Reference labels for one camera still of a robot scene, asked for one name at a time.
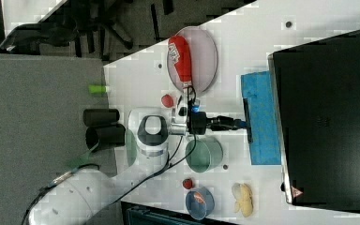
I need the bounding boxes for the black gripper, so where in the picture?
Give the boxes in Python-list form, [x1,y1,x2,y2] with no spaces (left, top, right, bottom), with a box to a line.
[187,112,247,135]

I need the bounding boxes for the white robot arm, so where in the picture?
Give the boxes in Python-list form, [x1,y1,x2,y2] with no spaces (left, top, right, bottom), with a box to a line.
[22,86,248,225]

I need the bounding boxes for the red strawberry toy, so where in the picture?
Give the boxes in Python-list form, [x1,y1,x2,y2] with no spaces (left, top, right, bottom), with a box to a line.
[161,94,174,108]
[182,178,194,189]

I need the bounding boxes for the grey round plate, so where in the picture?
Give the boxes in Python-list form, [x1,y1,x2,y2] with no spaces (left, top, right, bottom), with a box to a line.
[167,26,218,94]

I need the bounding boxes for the blue bowl with food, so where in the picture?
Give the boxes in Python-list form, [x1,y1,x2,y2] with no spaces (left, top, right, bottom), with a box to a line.
[185,187,215,220]

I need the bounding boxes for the yellow peeled banana toy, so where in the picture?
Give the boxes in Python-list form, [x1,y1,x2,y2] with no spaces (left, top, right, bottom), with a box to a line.
[232,183,253,218]

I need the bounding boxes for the red ketchup bottle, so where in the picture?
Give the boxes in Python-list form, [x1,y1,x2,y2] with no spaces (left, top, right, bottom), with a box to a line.
[168,36,192,87]

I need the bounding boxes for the green perforated colander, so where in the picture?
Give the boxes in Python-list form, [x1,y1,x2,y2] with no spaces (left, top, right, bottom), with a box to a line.
[125,130,137,166]

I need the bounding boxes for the dark plastic crate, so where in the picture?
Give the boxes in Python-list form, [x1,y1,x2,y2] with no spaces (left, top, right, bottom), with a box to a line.
[121,202,235,225]

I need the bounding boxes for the green marker pen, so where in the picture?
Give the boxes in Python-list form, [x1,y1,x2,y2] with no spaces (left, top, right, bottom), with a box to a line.
[88,84,110,94]

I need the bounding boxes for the black office chair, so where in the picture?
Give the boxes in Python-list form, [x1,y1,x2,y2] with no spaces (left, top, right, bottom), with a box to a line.
[0,0,133,51]

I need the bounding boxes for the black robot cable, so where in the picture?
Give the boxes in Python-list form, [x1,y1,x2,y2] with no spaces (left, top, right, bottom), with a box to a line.
[21,84,199,225]

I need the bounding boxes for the black cylinder mount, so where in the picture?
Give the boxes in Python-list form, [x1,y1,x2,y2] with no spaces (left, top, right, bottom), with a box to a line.
[82,109,126,151]

